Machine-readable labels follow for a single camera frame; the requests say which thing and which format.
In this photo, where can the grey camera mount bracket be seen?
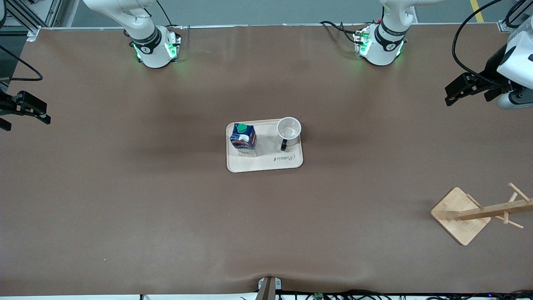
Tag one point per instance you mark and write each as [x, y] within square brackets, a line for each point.
[268, 287]

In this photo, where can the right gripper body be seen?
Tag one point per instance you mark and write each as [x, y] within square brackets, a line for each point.
[5, 104]

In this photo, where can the brown table cover mat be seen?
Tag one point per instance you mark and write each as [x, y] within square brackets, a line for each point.
[166, 208]

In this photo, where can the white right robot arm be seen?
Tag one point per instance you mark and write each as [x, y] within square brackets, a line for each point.
[152, 52]

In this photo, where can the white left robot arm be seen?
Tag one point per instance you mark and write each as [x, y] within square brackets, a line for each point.
[381, 50]

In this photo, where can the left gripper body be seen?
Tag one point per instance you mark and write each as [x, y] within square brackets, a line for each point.
[492, 70]

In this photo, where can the small green circuit board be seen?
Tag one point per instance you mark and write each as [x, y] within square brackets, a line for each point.
[318, 296]

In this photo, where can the blue milk carton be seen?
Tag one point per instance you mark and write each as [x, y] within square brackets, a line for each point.
[244, 139]

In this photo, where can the wooden cup rack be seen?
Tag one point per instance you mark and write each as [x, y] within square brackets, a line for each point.
[460, 216]

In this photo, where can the aluminium frame profile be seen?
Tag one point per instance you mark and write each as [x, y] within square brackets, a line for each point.
[25, 18]

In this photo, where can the cream plastic tray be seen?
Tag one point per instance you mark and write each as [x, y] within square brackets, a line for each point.
[266, 160]

